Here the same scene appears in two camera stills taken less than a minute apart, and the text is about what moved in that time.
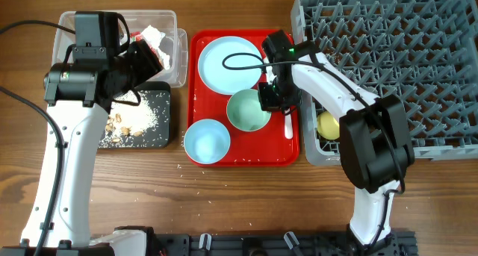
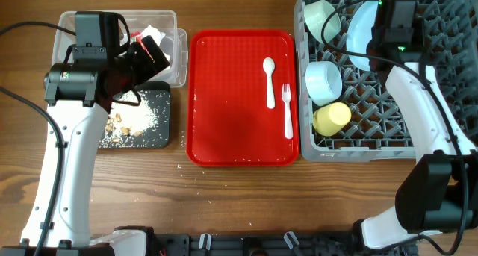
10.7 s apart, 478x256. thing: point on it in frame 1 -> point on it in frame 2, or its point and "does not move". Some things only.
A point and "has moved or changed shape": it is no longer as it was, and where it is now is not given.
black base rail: [317, 244] does not move
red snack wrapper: [135, 36] does not move
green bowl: [245, 112] -> [314, 14]
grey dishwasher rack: [419, 43] does not move
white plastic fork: [288, 129] does not move
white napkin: [151, 38] does not move
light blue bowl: [207, 141] has moved or changed shape
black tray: [147, 125] does not move
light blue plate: [229, 64] -> [359, 35]
